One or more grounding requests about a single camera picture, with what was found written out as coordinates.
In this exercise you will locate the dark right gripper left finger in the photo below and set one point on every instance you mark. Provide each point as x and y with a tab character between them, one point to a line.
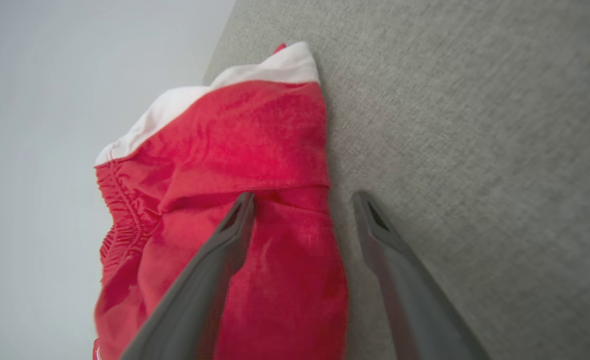
200	300

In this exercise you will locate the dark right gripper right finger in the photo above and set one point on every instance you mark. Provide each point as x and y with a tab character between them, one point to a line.
410	300

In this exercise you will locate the red basketball shorts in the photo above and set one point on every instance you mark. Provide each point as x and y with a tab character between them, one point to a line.
255	140

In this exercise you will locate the grey fabric sofa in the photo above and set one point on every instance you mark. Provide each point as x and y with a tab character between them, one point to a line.
475	125

